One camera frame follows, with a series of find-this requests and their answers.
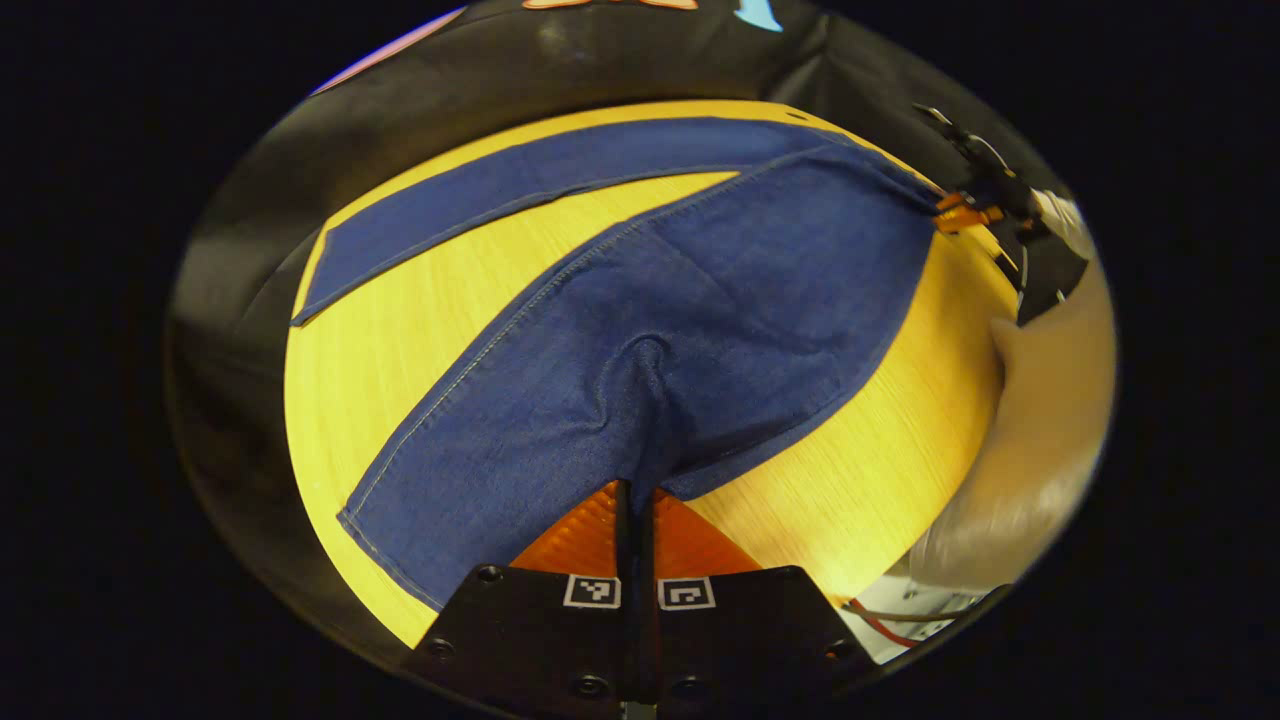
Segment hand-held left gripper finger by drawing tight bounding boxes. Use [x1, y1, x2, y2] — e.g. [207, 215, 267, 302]
[405, 480, 641, 716]
[638, 487, 881, 706]

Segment blue denim jeans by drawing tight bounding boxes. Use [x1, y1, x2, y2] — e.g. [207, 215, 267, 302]
[290, 117, 946, 611]

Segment black backdrop cloth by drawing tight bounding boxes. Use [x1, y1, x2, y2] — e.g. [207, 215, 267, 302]
[170, 0, 1011, 681]

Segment red cable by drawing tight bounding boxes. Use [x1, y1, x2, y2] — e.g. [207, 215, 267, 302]
[846, 600, 936, 648]

